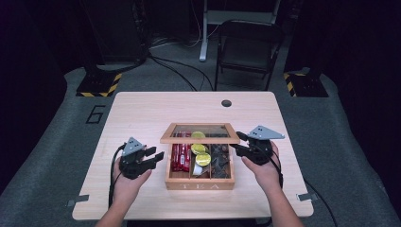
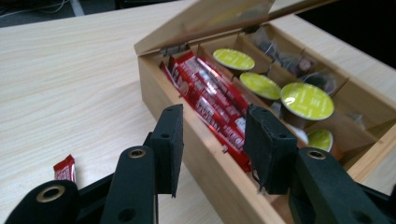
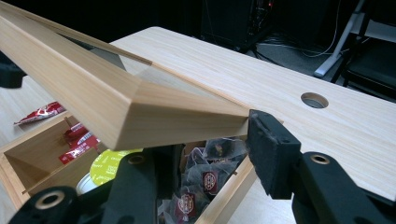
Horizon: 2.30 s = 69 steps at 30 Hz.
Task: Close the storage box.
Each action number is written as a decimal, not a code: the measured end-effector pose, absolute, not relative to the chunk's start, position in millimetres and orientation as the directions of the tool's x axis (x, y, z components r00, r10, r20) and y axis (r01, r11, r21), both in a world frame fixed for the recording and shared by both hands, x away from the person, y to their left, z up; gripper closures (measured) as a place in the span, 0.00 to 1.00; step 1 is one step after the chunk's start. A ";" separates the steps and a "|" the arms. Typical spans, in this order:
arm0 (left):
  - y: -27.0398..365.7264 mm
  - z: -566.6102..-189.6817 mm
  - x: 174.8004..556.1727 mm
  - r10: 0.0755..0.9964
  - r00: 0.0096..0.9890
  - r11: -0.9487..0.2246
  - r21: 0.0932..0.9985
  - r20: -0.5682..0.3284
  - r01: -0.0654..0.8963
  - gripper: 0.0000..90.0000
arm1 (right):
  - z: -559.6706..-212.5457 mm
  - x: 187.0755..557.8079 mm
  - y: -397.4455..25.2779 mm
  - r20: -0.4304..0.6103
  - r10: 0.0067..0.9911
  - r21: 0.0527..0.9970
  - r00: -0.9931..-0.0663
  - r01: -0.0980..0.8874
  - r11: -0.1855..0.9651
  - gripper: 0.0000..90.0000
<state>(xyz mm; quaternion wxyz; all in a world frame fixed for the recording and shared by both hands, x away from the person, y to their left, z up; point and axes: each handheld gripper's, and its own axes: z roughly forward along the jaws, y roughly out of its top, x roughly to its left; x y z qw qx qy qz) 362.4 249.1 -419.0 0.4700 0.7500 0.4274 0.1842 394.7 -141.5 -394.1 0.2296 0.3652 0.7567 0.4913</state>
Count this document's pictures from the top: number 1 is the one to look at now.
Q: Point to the bundle of red stick packets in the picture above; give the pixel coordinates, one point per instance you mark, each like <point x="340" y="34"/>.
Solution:
<point x="181" y="157"/>

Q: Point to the black folding chair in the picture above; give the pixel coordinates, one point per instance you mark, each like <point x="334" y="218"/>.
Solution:
<point x="249" y="47"/>

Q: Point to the wooden compartment box with lid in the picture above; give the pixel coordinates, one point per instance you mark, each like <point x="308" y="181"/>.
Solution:
<point x="200" y="183"/>

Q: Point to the person's right hand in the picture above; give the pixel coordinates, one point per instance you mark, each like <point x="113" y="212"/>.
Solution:
<point x="265" y="173"/>

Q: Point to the grey table corner bracket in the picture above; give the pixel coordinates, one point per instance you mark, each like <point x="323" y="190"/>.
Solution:
<point x="307" y="197"/>
<point x="78" y="200"/>

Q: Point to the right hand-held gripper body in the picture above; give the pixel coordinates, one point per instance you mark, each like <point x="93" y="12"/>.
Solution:
<point x="261" y="148"/>

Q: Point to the black round table grommet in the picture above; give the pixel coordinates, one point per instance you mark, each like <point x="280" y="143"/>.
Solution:
<point x="226" y="103"/>

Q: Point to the person's left hand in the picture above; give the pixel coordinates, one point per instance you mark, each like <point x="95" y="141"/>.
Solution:
<point x="129" y="187"/>

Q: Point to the black base with hazard stripes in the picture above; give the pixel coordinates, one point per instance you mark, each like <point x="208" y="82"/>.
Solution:
<point x="307" y="85"/>
<point x="97" y="85"/>

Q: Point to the white desk frame leg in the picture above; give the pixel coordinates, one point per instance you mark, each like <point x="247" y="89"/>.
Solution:
<point x="204" y="41"/>

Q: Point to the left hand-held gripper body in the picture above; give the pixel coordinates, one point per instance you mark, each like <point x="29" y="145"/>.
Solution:
<point x="132" y="160"/>

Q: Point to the pile of dark tea bags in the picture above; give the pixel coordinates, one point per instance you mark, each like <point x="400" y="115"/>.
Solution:
<point x="220" y="160"/>

